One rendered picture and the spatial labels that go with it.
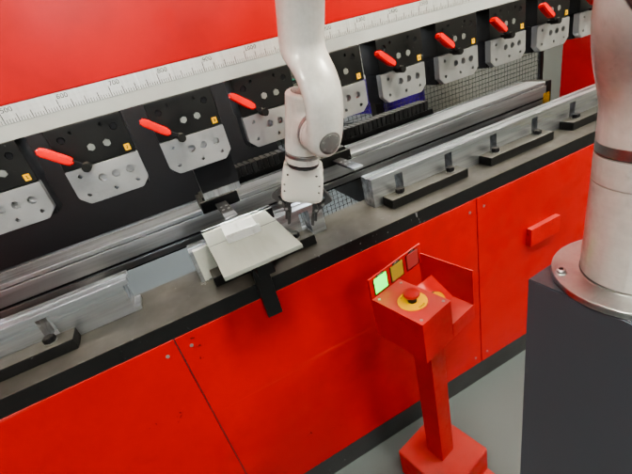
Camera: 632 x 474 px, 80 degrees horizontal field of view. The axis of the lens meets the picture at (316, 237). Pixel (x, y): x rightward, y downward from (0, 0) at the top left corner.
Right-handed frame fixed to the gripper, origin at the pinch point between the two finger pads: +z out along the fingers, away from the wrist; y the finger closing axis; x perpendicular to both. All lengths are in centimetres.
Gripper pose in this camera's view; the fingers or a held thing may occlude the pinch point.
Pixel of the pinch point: (301, 216)
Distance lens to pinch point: 96.9
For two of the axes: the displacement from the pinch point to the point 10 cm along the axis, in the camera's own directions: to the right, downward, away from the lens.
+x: -0.4, 6.1, -7.9
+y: -10.0, -0.6, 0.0
